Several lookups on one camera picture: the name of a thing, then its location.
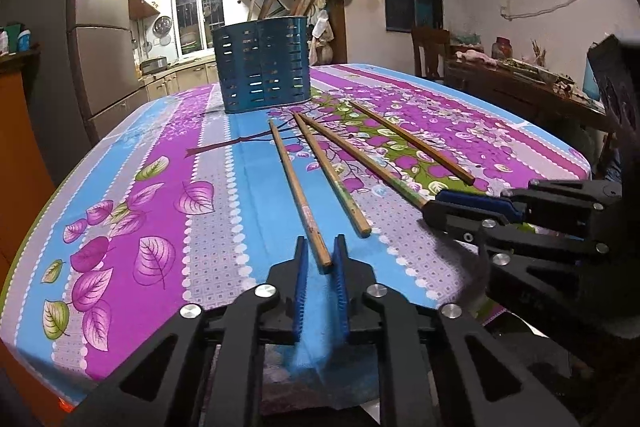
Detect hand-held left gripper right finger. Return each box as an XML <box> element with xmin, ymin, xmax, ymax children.
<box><xmin>331</xmin><ymin>234</ymin><xmax>581</xmax><ymax>427</ymax></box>

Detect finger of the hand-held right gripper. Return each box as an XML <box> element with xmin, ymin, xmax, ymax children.
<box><xmin>421</xmin><ymin>200</ymin><xmax>621</xmax><ymax>339</ymax></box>
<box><xmin>434</xmin><ymin>178</ymin><xmax>624</xmax><ymax>239</ymax></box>

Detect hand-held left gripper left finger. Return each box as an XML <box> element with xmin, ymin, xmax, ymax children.
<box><xmin>62</xmin><ymin>236</ymin><xmax>310</xmax><ymax>427</ymax></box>

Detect blue perforated utensil holder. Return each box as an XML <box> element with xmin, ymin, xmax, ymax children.
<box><xmin>211</xmin><ymin>17</ymin><xmax>312</xmax><ymax>115</ymax></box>

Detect dark wooden side table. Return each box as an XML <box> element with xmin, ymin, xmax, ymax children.
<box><xmin>444</xmin><ymin>57</ymin><xmax>613</xmax><ymax>132</ymax></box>

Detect pink cloth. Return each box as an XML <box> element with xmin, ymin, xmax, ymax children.
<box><xmin>457</xmin><ymin>49</ymin><xmax>496</xmax><ymax>65</ymax></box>

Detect wooden chair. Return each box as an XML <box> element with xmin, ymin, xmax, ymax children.
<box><xmin>411</xmin><ymin>26</ymin><xmax>451</xmax><ymax>80</ymax></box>

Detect floral striped tablecloth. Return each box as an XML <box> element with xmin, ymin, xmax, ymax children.
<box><xmin>0</xmin><ymin>63</ymin><xmax>593</xmax><ymax>413</ymax></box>

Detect tan hanging bag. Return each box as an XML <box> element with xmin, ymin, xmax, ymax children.
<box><xmin>310</xmin><ymin>39</ymin><xmax>335</xmax><ymax>65</ymax></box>

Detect white hanging cloth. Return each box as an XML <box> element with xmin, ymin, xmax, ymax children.
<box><xmin>312</xmin><ymin>9</ymin><xmax>330</xmax><ymax>40</ymax></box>

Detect beige kitchen base cabinets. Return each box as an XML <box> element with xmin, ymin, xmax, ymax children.
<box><xmin>135</xmin><ymin>59</ymin><xmax>218</xmax><ymax>105</ymax></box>

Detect barred kitchen window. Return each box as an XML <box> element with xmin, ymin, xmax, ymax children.
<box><xmin>172</xmin><ymin>0</ymin><xmax>223</xmax><ymax>58</ymax></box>

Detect grey refrigerator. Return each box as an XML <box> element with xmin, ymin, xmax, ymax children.
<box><xmin>67</xmin><ymin>0</ymin><xmax>151</xmax><ymax>145</ymax></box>

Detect orange wooden cabinet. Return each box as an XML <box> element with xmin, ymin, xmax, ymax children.
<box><xmin>0</xmin><ymin>47</ymin><xmax>66</xmax><ymax>427</ymax></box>

